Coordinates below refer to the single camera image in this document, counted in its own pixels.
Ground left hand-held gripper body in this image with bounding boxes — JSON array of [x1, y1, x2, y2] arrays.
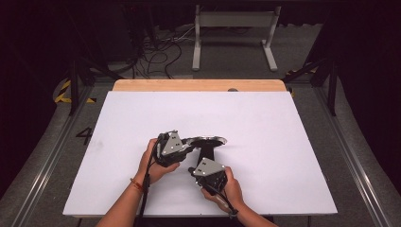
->
[[155, 131, 190, 167]]

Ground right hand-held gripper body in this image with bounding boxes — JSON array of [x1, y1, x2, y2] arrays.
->
[[192, 157, 229, 192]]

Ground black fish-shaped object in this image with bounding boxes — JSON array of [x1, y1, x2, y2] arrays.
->
[[186, 135, 228, 168]]

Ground person's left hand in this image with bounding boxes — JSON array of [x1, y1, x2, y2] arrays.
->
[[136, 138, 181, 185]]

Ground person's right hand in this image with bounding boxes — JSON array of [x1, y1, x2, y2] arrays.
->
[[201, 166, 246, 211]]

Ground black metal stand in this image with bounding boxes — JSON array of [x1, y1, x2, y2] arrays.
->
[[283, 56, 340, 116], [66, 18, 125, 116]]

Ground yellow black floor tape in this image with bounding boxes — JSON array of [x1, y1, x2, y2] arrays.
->
[[285, 64, 318, 77], [54, 79, 97, 104]]

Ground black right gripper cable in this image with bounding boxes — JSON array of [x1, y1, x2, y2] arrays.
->
[[202, 183, 239, 219]]

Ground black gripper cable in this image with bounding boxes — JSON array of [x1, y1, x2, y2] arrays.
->
[[202, 183, 239, 219], [138, 133, 164, 218]]

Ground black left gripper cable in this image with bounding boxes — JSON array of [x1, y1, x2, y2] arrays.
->
[[138, 133, 164, 218]]

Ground red wrist bracelet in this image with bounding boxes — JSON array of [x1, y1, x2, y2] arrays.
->
[[130, 178, 145, 193]]

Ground tangle of black floor cables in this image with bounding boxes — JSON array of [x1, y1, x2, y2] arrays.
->
[[131, 26, 197, 80]]

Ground aluminium floor rail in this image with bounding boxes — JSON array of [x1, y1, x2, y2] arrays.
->
[[315, 86, 392, 227], [10, 84, 96, 227]]

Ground white metal table frame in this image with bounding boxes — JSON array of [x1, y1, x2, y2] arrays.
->
[[192, 4, 283, 73]]

